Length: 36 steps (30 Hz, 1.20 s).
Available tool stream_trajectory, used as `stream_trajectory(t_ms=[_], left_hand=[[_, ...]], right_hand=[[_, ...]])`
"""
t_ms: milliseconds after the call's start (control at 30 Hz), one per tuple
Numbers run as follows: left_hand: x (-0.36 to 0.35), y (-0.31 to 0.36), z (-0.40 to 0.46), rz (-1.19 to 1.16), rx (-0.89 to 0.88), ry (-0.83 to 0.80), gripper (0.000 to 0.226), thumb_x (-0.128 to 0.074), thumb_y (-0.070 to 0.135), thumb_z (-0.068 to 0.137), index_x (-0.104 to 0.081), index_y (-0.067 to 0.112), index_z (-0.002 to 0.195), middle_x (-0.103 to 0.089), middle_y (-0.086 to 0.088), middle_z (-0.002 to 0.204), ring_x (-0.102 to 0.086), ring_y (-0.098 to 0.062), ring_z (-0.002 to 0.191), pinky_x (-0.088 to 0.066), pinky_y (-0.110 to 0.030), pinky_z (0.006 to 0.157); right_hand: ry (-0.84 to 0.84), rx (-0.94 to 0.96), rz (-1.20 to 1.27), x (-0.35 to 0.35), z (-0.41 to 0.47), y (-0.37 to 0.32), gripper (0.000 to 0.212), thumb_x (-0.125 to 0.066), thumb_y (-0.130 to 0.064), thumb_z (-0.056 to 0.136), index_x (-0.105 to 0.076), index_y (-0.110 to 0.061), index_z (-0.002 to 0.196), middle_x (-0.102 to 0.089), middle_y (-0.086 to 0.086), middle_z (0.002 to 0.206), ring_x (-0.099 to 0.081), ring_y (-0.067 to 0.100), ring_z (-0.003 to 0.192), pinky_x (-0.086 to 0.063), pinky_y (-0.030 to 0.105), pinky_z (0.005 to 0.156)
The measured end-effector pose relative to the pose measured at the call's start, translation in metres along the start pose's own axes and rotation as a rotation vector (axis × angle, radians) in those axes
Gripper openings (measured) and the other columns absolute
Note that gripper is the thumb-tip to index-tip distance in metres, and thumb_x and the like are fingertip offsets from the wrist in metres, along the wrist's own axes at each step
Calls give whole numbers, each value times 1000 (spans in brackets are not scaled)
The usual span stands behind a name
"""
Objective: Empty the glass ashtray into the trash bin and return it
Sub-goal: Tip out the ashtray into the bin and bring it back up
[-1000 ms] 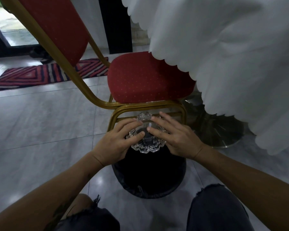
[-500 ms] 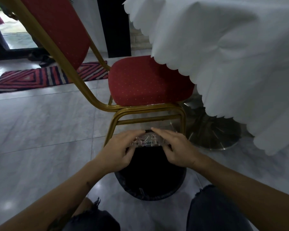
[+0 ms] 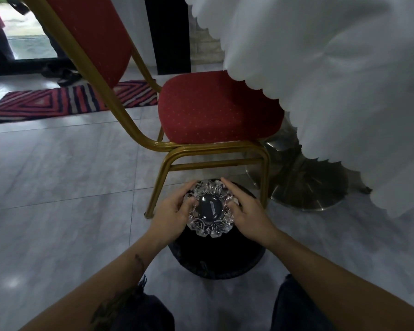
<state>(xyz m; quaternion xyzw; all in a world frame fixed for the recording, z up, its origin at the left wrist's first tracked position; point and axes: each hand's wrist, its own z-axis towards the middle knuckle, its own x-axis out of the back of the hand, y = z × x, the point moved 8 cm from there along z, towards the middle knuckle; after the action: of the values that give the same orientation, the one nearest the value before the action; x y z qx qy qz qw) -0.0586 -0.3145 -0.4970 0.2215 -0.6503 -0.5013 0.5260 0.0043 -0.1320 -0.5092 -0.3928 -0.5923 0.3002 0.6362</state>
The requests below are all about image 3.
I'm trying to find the red striped patterned rug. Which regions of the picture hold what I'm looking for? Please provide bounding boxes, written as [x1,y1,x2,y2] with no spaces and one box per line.
[0,80,158,125]

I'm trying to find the red banquet chair gold frame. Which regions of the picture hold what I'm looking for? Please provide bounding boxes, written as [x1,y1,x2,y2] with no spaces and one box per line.
[21,0,285,220]

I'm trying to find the black trash bin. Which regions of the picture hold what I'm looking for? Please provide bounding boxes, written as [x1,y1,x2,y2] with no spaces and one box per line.
[167,179,267,280]

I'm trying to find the person's right hand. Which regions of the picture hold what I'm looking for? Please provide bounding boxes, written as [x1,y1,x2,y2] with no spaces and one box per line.
[220,177,280,248]

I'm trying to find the person's left hand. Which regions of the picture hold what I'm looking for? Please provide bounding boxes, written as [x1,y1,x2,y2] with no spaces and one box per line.
[147,181,198,250]

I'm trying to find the person's dark trousers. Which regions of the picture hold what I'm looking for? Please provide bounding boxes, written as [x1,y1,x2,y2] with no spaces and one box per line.
[108,274,339,331]

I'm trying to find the white scalloped tablecloth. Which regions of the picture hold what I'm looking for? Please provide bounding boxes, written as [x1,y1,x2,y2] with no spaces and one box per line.
[184,0,414,219]

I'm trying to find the person's right forearm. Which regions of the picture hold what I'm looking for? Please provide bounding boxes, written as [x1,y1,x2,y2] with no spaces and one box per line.
[265,228,414,331]

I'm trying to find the round metal table base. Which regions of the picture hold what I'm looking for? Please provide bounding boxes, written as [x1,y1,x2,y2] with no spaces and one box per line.
[245,115,350,212]

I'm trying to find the clear cut glass ashtray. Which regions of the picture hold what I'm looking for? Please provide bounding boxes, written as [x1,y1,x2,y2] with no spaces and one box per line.
[186,179,240,238]

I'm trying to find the person's left forearm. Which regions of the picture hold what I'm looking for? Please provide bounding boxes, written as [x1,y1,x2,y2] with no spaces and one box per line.
[19,231,168,331]

